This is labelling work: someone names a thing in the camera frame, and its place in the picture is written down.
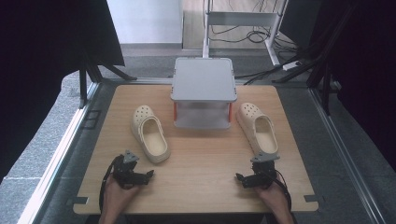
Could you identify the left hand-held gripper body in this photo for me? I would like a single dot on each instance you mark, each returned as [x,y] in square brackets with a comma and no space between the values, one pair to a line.
[124,172]

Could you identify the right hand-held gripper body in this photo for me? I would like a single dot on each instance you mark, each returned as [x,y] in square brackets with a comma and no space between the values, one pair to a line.
[264,171]

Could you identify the cream clog shoe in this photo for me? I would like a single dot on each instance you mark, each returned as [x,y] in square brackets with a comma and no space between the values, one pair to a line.
[260,129]
[149,133]

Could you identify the grey two-tier shoe rack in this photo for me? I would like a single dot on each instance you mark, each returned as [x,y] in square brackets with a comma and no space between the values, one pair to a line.
[204,81]

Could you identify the person's left hand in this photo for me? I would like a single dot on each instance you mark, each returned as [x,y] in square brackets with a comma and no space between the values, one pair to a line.
[116,196]

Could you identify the black tripod stand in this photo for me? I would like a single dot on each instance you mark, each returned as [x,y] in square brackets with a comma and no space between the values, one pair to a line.
[90,73]
[323,65]

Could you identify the white power strip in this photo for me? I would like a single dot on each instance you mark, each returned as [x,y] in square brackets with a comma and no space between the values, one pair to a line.
[291,65]

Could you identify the black curtain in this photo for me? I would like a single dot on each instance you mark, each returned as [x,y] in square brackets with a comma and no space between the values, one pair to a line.
[367,62]
[37,62]

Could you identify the white metal stand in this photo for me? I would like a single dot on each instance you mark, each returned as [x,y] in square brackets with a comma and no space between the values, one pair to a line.
[239,18]

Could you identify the aluminium frame rail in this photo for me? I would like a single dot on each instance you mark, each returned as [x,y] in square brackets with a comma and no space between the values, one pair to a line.
[345,155]
[59,155]

